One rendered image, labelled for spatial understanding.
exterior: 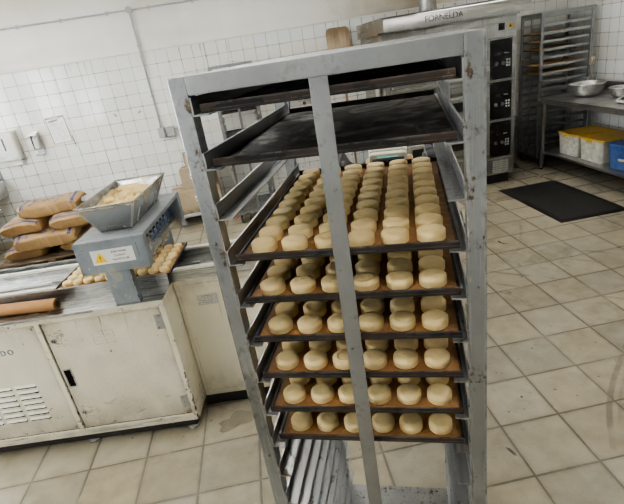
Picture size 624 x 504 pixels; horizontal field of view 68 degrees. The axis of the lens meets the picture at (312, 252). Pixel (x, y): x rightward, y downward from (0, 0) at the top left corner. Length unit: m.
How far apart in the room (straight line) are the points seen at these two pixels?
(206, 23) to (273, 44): 0.82
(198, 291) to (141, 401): 0.67
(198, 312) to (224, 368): 0.39
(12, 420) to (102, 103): 4.31
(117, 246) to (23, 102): 4.66
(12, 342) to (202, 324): 0.92
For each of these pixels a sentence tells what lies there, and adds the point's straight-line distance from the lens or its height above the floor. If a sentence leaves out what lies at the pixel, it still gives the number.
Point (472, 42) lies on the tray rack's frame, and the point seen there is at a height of 1.80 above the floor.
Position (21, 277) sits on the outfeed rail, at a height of 0.87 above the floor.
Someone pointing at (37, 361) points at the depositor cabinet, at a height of 0.59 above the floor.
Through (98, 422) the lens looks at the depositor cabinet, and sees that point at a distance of 2.95.
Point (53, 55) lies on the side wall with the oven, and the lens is 6.65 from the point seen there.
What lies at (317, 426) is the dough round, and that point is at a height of 1.04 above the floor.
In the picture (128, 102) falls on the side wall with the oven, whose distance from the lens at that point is 6.45.
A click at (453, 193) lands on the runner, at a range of 0.81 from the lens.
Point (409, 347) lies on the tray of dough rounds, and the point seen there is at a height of 1.24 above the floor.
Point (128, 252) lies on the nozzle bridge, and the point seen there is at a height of 1.10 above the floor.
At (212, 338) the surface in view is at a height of 0.46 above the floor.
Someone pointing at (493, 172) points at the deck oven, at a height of 0.15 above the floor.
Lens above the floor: 1.83
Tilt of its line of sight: 23 degrees down
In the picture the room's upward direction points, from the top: 9 degrees counter-clockwise
